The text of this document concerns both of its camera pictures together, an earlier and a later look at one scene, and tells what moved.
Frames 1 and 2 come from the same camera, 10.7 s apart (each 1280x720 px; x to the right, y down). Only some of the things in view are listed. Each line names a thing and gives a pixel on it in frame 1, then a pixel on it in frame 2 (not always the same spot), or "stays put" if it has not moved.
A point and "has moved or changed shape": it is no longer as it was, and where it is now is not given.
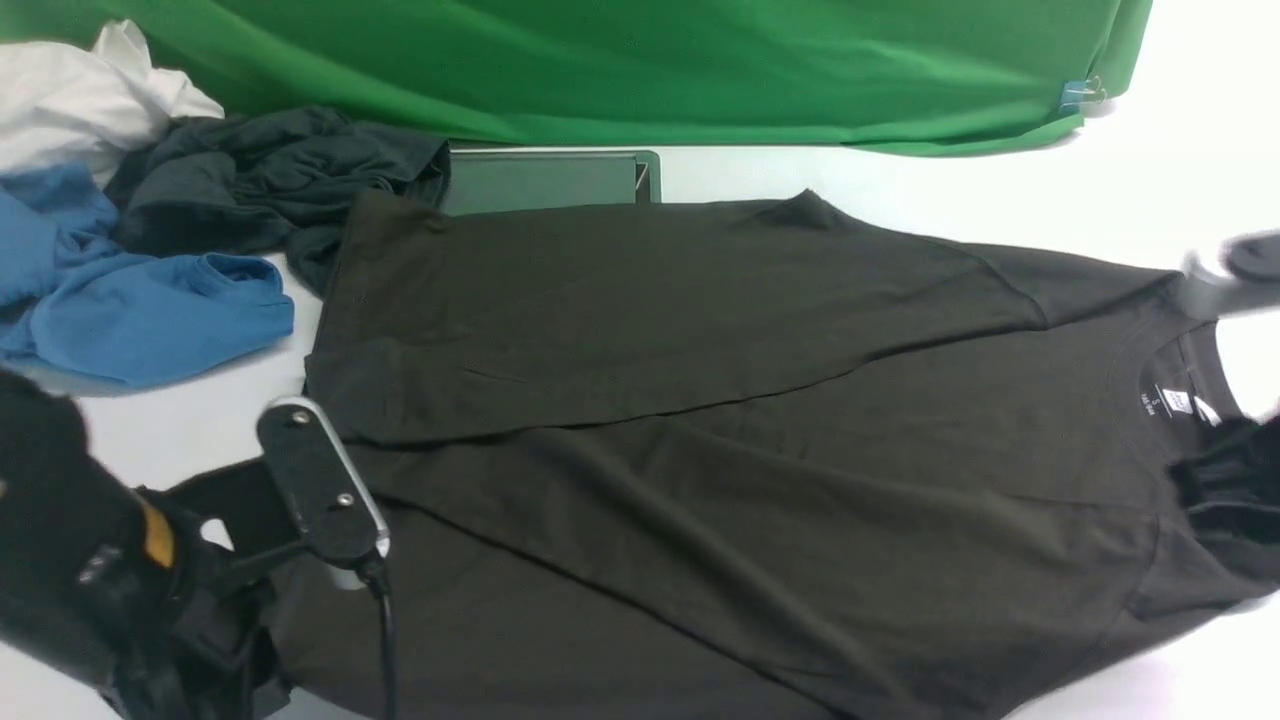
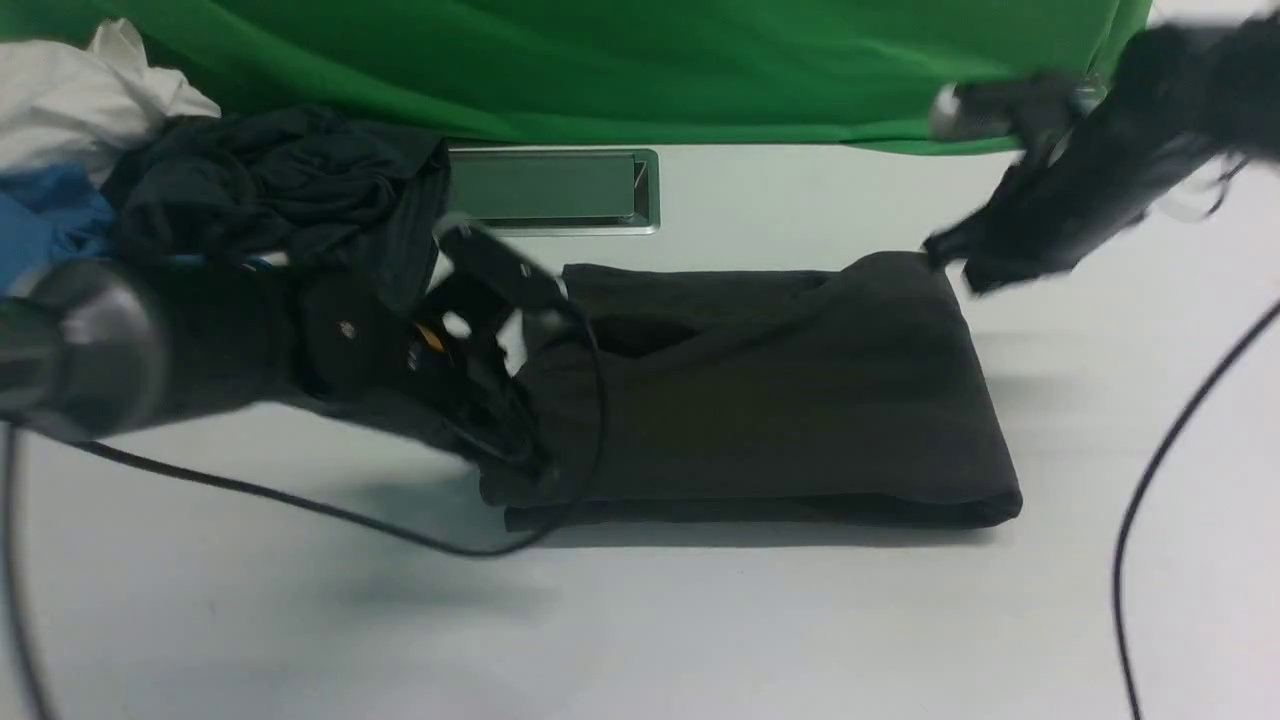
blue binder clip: x=1082 y=92 stays put
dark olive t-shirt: x=735 y=457 has moved or changed shape
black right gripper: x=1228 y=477 → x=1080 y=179
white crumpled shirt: x=89 y=106 stays put
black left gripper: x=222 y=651 → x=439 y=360
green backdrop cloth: x=936 y=76 stays put
